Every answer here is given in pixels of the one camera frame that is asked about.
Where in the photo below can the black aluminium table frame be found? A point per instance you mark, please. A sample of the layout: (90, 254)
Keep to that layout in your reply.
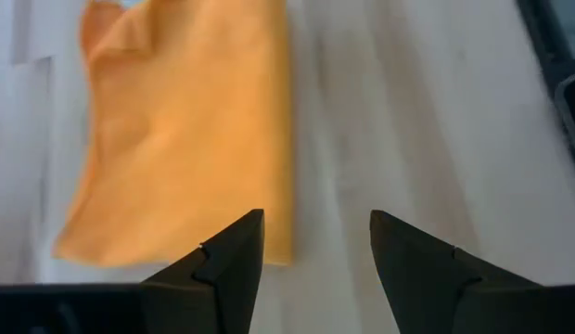
(547, 51)

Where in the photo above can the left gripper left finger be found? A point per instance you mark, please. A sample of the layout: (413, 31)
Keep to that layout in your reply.
(222, 287)

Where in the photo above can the orange microfiber towel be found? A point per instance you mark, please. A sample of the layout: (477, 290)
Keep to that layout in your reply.
(176, 139)

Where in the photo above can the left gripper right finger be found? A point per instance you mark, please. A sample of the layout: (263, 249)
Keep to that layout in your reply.
(431, 287)

